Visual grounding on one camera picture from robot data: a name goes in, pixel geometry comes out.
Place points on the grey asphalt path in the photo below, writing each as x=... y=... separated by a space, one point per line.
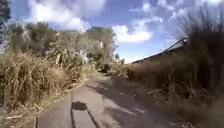
x=96 y=103

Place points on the building roof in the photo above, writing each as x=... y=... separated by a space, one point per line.
x=166 y=50

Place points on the row of trees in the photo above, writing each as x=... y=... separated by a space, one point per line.
x=50 y=38

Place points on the tall dry grass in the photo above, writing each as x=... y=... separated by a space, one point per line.
x=30 y=75

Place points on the dark tall bush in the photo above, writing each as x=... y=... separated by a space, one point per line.
x=206 y=56

